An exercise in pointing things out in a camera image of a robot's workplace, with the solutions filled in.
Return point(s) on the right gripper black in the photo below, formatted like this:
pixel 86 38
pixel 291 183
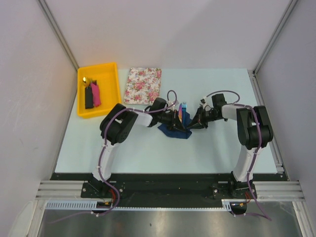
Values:
pixel 195 124

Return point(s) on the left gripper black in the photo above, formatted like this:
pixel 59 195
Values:
pixel 175 123

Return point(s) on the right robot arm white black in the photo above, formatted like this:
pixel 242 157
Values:
pixel 254 131

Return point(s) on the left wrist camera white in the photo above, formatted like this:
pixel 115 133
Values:
pixel 172 101

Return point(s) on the dark blue paper napkin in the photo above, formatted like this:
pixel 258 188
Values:
pixel 174 133

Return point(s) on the aluminium frame rail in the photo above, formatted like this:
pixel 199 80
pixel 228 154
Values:
pixel 266 191

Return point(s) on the yellow plastic bin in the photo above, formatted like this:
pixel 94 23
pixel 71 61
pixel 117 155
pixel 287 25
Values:
pixel 106 77

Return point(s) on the floral pattern tray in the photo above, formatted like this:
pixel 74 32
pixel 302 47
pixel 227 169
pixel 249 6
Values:
pixel 142 86

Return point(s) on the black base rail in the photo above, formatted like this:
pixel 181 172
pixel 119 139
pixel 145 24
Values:
pixel 159 190

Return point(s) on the iridescent metal knife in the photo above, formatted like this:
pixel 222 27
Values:
pixel 180 112

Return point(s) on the blue metal fork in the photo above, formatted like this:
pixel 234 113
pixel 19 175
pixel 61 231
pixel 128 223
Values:
pixel 184 108

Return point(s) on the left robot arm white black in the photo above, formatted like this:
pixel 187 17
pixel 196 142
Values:
pixel 116 127

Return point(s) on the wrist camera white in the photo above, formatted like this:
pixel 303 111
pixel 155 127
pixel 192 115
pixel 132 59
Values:
pixel 203 103
pixel 172 101

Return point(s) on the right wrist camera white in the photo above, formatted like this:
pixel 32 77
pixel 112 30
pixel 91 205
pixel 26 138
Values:
pixel 203 103

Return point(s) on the white slotted cable duct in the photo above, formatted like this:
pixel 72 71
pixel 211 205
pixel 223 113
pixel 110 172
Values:
pixel 96 206

